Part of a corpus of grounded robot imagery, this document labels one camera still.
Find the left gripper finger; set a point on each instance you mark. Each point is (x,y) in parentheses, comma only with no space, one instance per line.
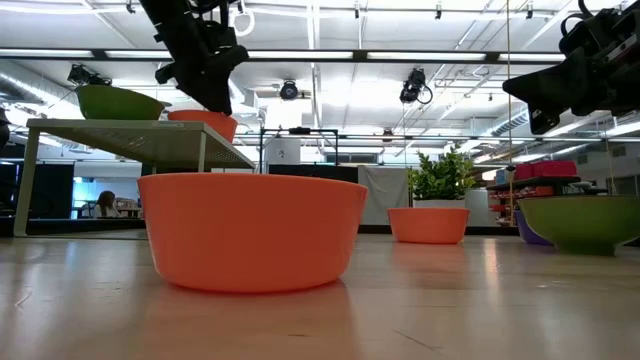
(197,90)
(219,95)

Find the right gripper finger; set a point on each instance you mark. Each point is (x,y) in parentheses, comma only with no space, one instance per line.
(555,82)

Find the orange mini bowl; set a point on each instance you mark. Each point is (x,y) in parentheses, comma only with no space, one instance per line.
(220,127)
(250,235)
(427,226)

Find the floral mini bowl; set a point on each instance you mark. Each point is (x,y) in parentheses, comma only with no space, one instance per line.
(117,102)
(585,222)

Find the blue mini bowl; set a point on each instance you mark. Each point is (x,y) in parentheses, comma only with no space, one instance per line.
(530,232)

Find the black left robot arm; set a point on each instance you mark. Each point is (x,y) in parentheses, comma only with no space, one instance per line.
(170,20)

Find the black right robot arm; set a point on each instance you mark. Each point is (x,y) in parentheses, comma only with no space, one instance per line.
(582,35)

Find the black round ceiling device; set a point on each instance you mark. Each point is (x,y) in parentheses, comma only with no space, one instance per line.
(288,91)

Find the green perforated metal shelf rack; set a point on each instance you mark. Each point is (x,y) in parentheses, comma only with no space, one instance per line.
(150,145)

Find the storage shelf with red bins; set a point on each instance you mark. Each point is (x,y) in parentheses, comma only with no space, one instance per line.
(537,181)

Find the black ceiling-mounted device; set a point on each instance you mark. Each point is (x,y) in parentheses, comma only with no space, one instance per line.
(82,75)

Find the black partition panel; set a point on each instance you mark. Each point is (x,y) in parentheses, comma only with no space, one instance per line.
(310,172)

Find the person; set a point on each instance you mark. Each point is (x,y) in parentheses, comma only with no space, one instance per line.
(106,202)

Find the small potted green plant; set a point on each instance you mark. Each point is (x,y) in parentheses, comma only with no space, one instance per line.
(442,177)

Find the white hanging cloth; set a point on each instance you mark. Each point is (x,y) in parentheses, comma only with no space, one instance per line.
(385,195)

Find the black ceiling camera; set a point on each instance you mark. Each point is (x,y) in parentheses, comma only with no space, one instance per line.
(412,87)

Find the black overhead frame bar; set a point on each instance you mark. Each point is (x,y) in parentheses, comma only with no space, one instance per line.
(359,55)

